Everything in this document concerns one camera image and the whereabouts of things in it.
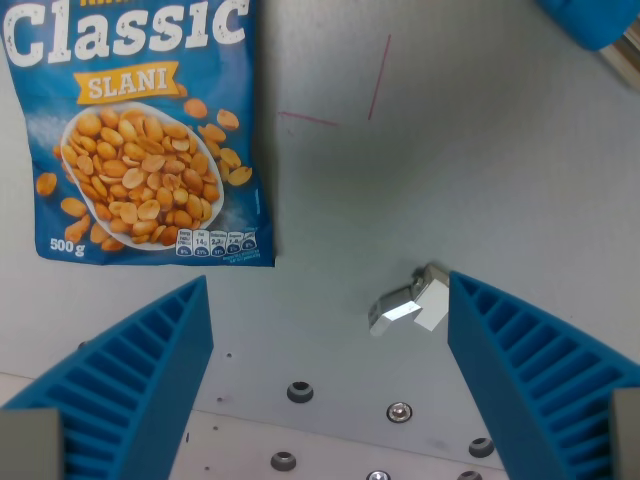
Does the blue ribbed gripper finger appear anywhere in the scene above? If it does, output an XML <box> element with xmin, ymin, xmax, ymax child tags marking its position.
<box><xmin>0</xmin><ymin>274</ymin><xmax>215</xmax><ymax>480</ymax></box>
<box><xmin>446</xmin><ymin>270</ymin><xmax>640</xmax><ymax>480</ymax></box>

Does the small silver metal block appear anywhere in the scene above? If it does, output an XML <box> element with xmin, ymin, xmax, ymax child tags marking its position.
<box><xmin>368</xmin><ymin>263</ymin><xmax>451</xmax><ymax>337</ymax></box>

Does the blue peanut snack bag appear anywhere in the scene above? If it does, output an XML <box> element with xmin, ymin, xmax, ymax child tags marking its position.
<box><xmin>0</xmin><ymin>0</ymin><xmax>278</xmax><ymax>269</ymax></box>

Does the blue plastic part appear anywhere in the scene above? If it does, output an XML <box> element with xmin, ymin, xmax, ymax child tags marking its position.
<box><xmin>533</xmin><ymin>0</ymin><xmax>640</xmax><ymax>52</ymax></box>

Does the aluminium profile rail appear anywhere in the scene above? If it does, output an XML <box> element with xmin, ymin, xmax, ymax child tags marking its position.
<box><xmin>598</xmin><ymin>19</ymin><xmax>640</xmax><ymax>92</ymax></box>

